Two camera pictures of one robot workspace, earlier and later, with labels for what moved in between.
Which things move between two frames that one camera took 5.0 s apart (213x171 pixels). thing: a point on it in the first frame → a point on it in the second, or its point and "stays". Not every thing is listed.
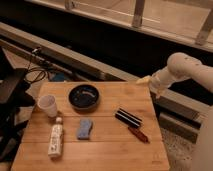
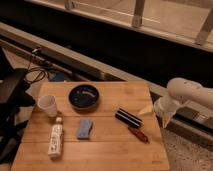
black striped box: (128, 117) stays
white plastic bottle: (56, 138) stays
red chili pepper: (139, 134) stays
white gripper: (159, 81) → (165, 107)
